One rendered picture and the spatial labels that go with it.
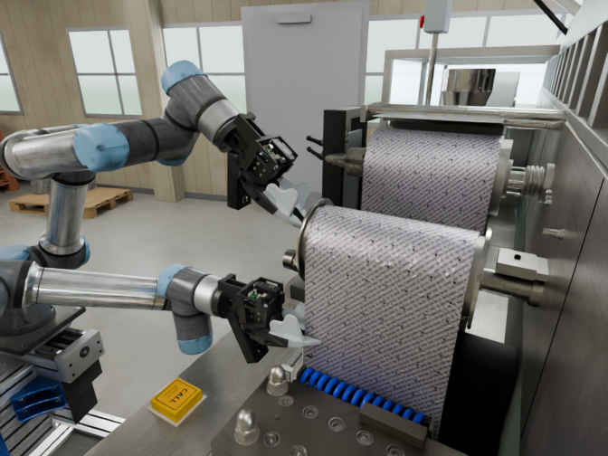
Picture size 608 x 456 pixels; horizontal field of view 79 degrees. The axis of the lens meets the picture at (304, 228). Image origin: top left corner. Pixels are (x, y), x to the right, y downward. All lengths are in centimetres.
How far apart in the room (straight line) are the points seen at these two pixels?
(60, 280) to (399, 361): 67
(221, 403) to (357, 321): 37
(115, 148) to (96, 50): 493
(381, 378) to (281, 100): 385
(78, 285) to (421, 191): 72
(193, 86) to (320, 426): 58
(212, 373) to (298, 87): 363
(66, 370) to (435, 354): 104
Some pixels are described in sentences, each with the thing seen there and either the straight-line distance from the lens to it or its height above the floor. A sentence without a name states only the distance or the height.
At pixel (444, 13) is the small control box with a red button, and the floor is 165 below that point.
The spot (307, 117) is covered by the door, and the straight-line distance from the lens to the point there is 422.
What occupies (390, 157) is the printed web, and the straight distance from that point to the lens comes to 74.
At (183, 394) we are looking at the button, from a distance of 84.
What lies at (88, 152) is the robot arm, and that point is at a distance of 68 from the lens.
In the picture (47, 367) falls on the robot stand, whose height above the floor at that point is 71.
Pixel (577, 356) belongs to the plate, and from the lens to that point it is 33.
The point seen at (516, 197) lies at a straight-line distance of 154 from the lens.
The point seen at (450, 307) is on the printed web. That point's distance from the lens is 54.
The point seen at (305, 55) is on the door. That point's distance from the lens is 421.
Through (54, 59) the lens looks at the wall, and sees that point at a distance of 608.
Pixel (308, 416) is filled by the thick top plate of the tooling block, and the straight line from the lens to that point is 64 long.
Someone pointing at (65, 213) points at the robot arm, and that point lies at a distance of 121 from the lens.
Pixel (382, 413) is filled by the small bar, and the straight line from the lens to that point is 62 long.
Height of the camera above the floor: 151
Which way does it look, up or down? 22 degrees down
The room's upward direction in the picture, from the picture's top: straight up
